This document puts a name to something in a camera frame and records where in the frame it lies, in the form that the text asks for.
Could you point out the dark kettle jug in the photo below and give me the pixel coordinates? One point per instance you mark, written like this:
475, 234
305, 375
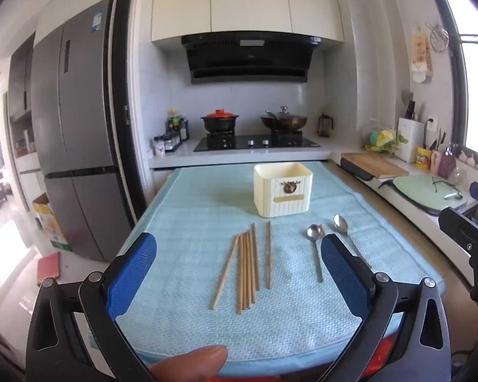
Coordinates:
324, 125

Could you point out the dark sauce bottles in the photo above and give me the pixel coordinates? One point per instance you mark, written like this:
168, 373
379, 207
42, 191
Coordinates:
183, 127

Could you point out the grey refrigerator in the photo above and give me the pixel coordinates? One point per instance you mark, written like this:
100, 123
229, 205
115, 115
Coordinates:
75, 127

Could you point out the black clay pot red lid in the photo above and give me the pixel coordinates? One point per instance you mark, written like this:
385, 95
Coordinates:
219, 123

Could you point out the light blue table mat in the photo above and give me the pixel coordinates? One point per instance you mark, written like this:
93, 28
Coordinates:
191, 215

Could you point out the dark wooden shelf cabinet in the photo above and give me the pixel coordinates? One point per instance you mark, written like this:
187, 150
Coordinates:
20, 87

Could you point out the white knife block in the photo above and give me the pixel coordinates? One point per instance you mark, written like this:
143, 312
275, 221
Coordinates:
409, 139

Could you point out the cream utensil holder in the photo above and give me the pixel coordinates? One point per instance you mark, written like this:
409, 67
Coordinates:
281, 195

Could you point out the white wall socket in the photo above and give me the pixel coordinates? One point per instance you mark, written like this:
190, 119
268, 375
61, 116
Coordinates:
432, 119

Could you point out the hanging printed towel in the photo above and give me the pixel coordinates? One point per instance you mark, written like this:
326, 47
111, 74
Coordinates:
421, 55

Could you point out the black gas stove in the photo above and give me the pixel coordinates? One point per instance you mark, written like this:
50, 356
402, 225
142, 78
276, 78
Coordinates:
223, 145

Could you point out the person's left hand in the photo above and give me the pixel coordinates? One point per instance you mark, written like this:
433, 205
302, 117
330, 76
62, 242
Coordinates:
191, 362

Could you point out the wooden cutting board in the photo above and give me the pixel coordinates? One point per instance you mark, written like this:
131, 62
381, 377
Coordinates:
376, 165

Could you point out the cream upper cabinets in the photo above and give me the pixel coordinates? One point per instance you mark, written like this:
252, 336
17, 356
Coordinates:
247, 0

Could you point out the green and yellow cloths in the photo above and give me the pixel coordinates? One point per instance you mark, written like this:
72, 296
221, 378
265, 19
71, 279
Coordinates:
380, 139

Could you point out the cardboard box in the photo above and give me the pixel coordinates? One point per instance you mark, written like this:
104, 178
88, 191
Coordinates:
47, 223

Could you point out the metal spoon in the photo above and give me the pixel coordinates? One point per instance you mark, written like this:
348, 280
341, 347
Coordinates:
314, 231
339, 223

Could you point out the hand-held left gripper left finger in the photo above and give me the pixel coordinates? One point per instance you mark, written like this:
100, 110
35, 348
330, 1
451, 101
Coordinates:
131, 274

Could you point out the bunch of wooden chopsticks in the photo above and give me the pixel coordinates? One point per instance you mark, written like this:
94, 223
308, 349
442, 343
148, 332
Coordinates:
247, 270

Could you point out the light green sink cover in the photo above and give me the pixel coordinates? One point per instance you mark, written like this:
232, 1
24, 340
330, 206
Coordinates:
418, 191

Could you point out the red folder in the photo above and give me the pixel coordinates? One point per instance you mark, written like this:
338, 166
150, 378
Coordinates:
48, 268

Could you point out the dark wok with lid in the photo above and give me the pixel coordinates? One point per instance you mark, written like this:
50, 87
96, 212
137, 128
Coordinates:
286, 121

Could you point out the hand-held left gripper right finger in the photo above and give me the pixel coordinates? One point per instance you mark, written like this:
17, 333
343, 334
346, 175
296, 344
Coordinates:
344, 274

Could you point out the white spice jar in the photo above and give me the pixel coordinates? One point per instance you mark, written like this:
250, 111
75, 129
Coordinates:
159, 147

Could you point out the black range hood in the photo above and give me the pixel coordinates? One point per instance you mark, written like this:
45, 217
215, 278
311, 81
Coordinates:
247, 59

